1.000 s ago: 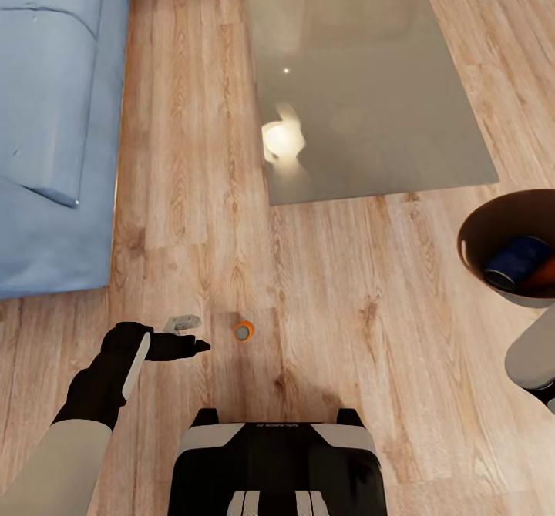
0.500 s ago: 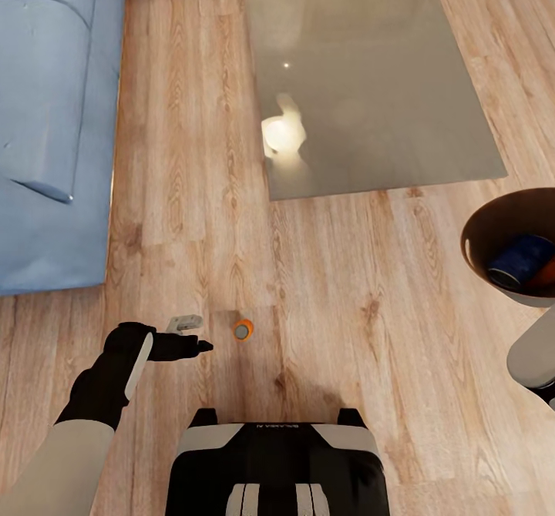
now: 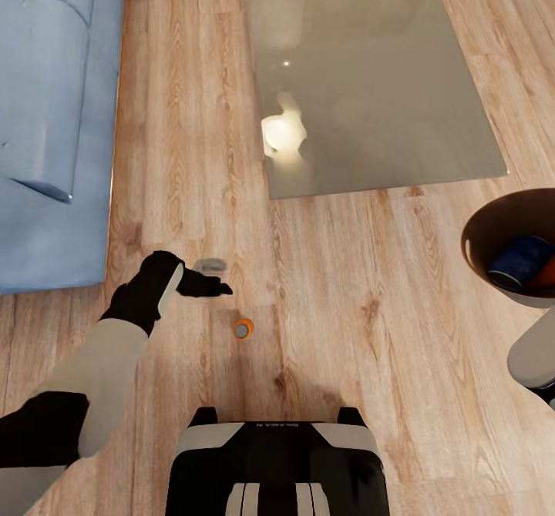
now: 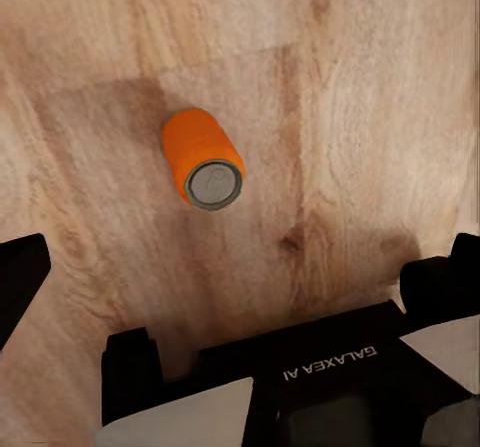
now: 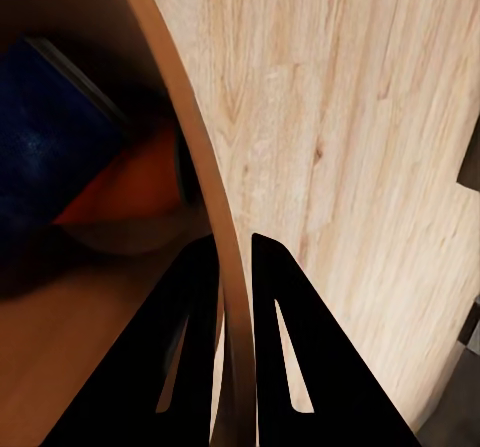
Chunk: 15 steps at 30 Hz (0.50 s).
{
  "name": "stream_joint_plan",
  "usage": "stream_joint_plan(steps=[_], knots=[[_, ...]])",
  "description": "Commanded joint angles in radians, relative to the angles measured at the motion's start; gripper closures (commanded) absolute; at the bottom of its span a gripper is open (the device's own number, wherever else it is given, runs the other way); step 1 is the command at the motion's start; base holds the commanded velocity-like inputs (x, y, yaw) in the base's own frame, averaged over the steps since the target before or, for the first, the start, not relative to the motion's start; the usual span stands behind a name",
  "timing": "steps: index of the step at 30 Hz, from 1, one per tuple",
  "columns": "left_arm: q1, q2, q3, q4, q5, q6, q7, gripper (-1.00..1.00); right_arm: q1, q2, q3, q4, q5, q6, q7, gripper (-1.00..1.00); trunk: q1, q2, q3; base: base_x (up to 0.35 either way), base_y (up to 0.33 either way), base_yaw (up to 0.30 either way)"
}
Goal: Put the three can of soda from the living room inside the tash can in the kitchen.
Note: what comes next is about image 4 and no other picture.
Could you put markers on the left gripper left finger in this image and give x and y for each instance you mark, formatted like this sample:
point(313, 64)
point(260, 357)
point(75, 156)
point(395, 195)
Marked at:
point(24, 265)

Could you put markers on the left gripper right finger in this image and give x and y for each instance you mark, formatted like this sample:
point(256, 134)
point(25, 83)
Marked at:
point(465, 265)

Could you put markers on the can of soda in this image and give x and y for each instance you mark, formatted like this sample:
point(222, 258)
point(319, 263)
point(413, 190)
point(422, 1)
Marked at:
point(206, 168)

